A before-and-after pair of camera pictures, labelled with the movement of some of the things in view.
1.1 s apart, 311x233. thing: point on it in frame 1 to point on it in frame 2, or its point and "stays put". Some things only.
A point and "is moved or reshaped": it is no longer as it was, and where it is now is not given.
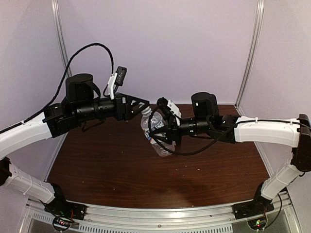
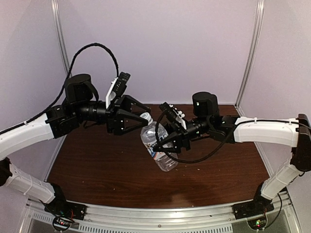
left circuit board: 61,223 stays put
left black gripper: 124,112 to 114,115
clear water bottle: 150,121 is moved or reshaped
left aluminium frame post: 55,5 stays put
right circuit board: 257,224 stays put
